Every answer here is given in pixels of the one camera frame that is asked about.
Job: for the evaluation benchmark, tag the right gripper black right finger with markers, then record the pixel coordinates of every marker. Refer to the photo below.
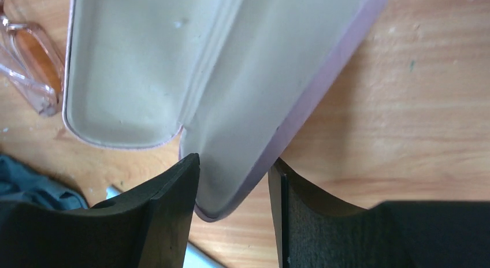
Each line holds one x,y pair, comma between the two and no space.
316,229

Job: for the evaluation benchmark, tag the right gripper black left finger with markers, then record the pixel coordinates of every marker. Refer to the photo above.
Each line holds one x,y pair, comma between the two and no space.
146,226

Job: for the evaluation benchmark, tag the pink glasses case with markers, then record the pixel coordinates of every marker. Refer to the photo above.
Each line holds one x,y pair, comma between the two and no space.
235,79

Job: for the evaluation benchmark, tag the orange sunglasses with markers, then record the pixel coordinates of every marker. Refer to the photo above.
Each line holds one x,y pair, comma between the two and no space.
31,61

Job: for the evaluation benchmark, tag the light blue cleaning cloth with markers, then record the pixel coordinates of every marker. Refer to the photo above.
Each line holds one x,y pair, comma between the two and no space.
195,257

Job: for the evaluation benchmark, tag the grey blue crumpled garment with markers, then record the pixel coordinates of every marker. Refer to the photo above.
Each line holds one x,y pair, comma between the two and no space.
20,183

